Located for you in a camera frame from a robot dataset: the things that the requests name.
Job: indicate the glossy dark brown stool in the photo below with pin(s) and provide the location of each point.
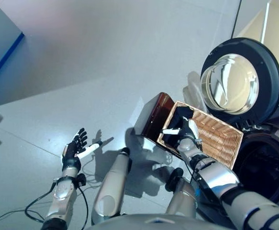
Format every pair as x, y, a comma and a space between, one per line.
151, 117

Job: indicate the dark navy garment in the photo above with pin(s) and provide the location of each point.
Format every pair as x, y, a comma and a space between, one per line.
175, 119

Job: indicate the dark grey washing machine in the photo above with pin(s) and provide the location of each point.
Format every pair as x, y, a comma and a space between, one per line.
261, 165

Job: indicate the silver robot leg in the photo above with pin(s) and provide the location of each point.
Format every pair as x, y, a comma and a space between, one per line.
182, 198
113, 182

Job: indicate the silver left robot leg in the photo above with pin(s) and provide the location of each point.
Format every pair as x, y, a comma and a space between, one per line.
113, 182

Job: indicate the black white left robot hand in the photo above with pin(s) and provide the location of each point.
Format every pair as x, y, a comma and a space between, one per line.
70, 155

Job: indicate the silver right robot leg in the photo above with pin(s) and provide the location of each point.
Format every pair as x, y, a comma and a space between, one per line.
182, 198

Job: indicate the grey robot torso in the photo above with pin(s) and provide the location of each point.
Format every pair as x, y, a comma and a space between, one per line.
158, 222

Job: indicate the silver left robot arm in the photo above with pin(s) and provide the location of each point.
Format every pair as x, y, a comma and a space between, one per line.
62, 191

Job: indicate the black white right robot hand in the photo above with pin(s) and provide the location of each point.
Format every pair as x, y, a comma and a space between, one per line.
189, 131

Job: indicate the round glass washer door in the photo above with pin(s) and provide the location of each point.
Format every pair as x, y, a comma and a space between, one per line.
237, 81

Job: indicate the wicker laundry basket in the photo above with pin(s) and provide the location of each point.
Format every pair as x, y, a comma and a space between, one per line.
215, 139

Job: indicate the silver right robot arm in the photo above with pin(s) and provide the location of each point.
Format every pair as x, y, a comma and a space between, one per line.
215, 179

